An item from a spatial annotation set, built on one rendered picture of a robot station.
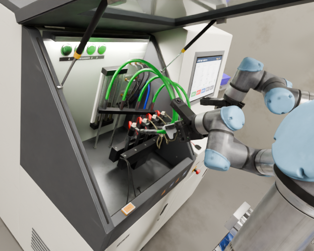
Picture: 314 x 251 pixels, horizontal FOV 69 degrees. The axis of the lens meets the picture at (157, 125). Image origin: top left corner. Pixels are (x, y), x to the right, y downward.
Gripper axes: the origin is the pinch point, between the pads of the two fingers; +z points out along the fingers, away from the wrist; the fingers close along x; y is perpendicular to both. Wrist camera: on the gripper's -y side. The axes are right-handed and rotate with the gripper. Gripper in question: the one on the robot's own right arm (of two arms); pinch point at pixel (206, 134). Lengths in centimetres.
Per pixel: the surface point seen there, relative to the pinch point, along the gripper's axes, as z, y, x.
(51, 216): 55, -33, -47
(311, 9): -74, -21, 259
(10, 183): 68, -70, -47
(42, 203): 53, -41, -47
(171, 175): 29.3, -4.6, -2.5
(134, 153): 26.3, -24.3, -10.5
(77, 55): -22, -35, -44
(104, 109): 14, -48, -13
